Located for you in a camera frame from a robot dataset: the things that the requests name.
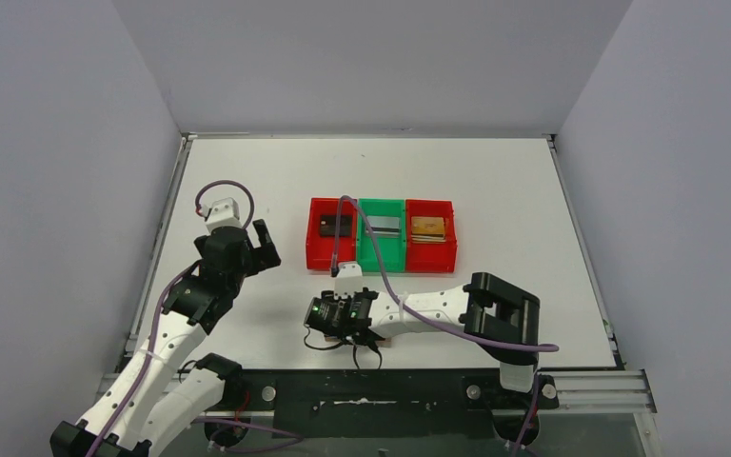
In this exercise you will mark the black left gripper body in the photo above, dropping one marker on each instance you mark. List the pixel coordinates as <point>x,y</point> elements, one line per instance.
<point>250,253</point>

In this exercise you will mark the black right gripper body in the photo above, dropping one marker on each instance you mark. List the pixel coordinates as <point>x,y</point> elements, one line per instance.
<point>353,334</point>

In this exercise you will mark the red bin with black card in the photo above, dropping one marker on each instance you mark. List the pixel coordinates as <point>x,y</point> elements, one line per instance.
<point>318,249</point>

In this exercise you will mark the green plastic bin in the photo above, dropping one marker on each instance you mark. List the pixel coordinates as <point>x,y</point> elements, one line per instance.
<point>393,250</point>

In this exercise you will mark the red bin with gold cards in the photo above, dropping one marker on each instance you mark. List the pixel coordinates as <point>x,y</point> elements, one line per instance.
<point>431,258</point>

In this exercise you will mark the tan leather card holder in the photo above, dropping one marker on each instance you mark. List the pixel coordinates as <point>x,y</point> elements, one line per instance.
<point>329,341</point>

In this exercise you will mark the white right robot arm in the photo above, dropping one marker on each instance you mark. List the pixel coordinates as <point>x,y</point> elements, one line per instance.
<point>501,318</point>

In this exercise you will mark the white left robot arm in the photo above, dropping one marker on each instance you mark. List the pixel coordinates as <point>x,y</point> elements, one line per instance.
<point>135,416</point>

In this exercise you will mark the black card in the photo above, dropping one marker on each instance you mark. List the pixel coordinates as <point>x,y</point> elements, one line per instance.
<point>330,225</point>

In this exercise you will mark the silver card stack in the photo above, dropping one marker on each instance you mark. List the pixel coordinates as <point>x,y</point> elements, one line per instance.
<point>385,226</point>

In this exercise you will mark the gold card stack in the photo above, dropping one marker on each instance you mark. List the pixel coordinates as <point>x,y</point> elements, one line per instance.
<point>428,229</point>

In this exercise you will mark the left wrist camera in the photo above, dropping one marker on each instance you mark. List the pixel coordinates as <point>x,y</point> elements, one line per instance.
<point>222,213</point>

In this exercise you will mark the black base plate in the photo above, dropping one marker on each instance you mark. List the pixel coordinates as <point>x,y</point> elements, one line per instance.
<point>410,421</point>

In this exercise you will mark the aluminium frame rail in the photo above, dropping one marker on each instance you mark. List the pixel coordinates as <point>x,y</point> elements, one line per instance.
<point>577,391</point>

